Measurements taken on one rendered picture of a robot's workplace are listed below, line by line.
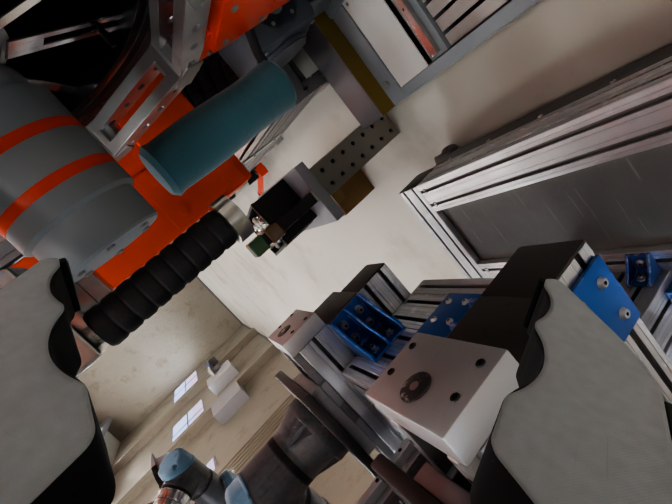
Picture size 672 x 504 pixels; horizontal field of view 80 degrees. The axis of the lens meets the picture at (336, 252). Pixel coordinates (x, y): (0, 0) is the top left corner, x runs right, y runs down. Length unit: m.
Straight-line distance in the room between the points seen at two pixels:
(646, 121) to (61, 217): 0.75
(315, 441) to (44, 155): 0.63
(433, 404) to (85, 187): 0.39
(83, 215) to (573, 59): 0.90
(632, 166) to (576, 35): 0.30
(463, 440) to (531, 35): 0.84
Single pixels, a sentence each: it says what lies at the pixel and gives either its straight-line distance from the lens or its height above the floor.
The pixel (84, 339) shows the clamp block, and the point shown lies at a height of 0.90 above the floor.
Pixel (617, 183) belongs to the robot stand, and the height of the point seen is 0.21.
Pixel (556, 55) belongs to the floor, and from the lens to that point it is 1.02.
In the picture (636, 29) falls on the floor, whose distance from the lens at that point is 0.95.
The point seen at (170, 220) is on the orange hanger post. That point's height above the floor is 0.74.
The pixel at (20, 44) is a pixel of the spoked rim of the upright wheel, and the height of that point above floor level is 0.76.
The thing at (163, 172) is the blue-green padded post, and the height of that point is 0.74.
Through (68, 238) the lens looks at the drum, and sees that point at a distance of 0.49.
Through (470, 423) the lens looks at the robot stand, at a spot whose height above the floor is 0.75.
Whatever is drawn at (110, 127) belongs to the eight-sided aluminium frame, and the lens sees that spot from 0.80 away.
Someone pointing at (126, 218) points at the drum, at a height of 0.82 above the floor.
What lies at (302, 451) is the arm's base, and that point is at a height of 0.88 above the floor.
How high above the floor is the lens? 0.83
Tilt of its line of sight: 19 degrees down
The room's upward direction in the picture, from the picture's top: 135 degrees counter-clockwise
